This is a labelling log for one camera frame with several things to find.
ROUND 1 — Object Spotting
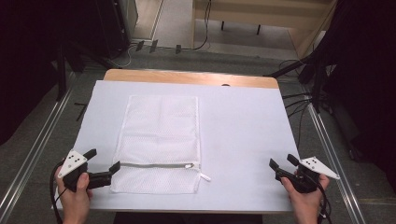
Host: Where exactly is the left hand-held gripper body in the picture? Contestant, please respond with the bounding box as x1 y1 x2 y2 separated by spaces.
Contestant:
57 149 112 193

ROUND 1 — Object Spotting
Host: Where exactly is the white table cover sheet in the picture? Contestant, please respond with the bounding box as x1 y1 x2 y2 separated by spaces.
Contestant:
50 79 302 215

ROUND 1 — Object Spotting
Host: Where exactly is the white floor cable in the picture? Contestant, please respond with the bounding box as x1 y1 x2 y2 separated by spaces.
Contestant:
107 43 138 70

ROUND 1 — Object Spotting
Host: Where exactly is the black metal stand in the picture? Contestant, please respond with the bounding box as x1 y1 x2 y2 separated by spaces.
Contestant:
55 40 115 102
263 50 330 115

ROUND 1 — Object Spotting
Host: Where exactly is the thin black hanging cable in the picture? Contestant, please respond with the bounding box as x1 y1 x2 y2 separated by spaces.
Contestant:
175 0 213 54

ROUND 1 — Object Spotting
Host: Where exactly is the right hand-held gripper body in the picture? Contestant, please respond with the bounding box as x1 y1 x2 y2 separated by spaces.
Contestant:
275 156 341 194

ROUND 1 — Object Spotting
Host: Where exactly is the bundle of black floor cables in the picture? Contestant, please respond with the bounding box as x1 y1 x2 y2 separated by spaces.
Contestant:
280 59 314 149

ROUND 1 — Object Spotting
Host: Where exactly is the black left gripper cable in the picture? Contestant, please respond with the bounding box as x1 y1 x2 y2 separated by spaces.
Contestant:
49 160 68 224

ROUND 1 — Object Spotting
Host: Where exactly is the metal floor rail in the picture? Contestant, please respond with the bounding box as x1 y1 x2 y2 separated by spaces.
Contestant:
306 101 367 224
0 88 77 220

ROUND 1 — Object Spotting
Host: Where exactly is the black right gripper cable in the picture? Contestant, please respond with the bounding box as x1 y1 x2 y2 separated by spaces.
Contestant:
316 180 333 224

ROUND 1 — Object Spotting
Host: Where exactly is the white mesh laundry bag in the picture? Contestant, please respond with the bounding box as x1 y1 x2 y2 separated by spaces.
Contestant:
110 94 212 194

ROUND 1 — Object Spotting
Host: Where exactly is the light wooden platform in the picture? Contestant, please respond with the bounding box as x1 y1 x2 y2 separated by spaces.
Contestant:
191 0 339 59

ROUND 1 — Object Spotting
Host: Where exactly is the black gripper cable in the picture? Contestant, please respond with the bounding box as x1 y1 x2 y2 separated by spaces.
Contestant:
49 160 68 224
316 180 333 224

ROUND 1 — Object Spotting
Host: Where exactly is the wooden table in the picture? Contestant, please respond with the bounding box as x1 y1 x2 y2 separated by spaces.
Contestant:
103 68 280 90

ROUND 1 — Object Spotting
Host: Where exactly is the person's right hand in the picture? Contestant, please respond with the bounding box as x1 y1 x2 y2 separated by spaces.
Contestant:
280 174 331 216

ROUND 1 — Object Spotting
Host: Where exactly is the black curtain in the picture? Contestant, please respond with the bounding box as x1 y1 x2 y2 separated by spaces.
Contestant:
306 0 396 195
0 0 138 147

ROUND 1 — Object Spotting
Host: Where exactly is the person's dark clothing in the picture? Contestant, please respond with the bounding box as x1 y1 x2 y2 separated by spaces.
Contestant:
112 212 264 224

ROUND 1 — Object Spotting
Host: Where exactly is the person's left hand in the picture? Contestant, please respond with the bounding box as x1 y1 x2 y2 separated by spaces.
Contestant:
54 172 93 216

